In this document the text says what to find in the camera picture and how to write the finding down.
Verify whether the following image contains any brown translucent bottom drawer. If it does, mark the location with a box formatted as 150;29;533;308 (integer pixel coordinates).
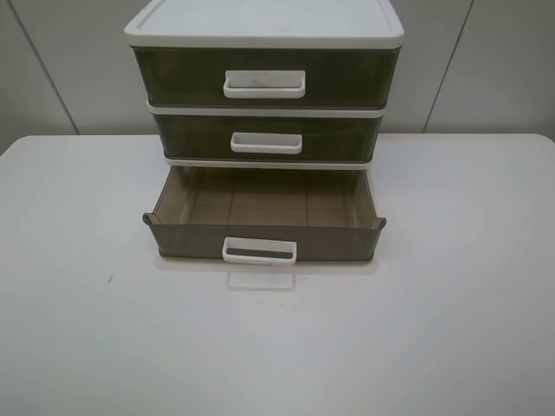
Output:
143;166;386;266

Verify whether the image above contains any dark drawer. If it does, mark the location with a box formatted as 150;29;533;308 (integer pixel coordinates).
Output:
153;114;382;164
133;47;400;109

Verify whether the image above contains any white plastic drawer cabinet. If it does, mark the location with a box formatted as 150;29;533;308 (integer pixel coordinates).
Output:
124;1;404;170

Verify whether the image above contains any dark middle drawer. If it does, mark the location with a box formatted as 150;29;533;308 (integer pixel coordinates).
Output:
153;114;382;164

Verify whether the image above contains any dark top drawer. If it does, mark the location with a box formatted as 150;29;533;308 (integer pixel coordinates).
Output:
133;47;400;109

